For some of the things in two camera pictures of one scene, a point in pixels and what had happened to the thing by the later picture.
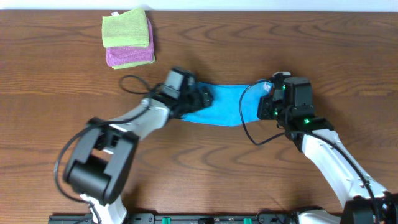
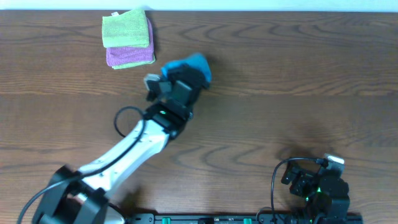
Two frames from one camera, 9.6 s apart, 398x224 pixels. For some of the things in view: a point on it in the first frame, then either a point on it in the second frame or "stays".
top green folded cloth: [127, 30] stays
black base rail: [186, 218] stays
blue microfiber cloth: [225, 109] to [197, 60]
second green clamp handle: [247, 220] stays
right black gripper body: [268, 110] to [301, 185]
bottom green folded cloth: [132, 65] stays
